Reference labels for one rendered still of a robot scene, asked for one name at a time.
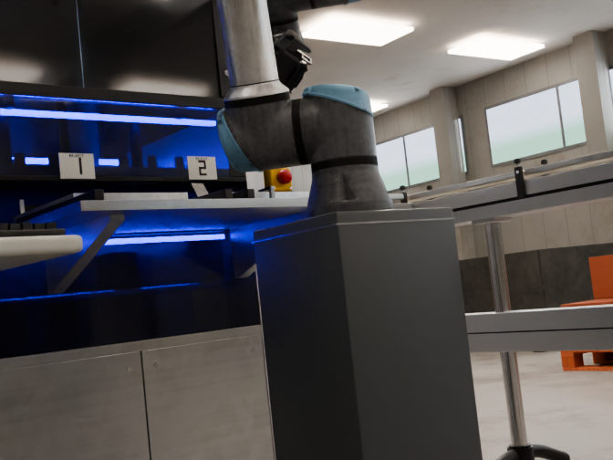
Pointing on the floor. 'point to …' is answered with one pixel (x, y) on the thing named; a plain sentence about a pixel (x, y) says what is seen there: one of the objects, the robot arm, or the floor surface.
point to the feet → (533, 453)
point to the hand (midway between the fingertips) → (267, 67)
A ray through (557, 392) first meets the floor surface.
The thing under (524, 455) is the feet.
